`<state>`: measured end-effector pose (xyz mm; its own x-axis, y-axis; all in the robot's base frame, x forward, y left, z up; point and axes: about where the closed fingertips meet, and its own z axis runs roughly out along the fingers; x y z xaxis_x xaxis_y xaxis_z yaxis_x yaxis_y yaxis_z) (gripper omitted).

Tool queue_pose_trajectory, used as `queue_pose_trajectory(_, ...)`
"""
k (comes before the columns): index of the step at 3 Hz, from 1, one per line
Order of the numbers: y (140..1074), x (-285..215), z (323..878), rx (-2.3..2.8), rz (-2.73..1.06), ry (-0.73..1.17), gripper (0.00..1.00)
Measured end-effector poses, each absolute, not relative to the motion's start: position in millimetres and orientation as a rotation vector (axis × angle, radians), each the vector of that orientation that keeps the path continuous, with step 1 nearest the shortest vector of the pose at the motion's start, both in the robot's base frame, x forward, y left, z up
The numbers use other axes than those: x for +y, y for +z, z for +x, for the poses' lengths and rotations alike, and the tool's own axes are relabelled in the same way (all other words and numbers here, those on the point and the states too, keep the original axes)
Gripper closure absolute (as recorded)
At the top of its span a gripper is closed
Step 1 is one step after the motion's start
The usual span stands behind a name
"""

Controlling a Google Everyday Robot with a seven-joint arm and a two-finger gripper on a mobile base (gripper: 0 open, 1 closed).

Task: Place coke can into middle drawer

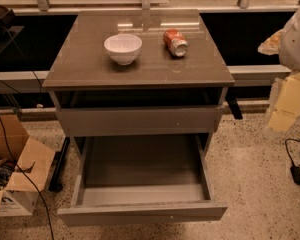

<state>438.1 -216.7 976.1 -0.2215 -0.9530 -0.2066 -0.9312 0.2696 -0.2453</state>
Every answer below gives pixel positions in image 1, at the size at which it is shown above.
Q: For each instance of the grey drawer cabinet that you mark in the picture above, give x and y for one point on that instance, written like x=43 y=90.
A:
x=84 y=76

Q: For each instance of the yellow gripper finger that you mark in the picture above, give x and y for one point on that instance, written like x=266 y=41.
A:
x=284 y=105
x=271 y=46

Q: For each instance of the dark chair at left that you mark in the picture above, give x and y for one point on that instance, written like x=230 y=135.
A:
x=8 y=31

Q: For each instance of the open cardboard box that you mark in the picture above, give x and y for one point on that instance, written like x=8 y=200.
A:
x=24 y=167

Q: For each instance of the open grey middle drawer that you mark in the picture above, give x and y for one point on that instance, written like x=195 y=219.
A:
x=142 y=180

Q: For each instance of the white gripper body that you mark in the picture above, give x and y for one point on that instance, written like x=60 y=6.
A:
x=296 y=47

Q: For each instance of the white ceramic bowl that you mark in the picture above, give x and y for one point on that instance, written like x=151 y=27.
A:
x=123 y=48

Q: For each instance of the closed grey top drawer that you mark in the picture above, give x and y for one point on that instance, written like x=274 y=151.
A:
x=80 y=122

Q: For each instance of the red coke can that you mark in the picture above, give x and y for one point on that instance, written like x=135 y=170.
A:
x=175 y=42

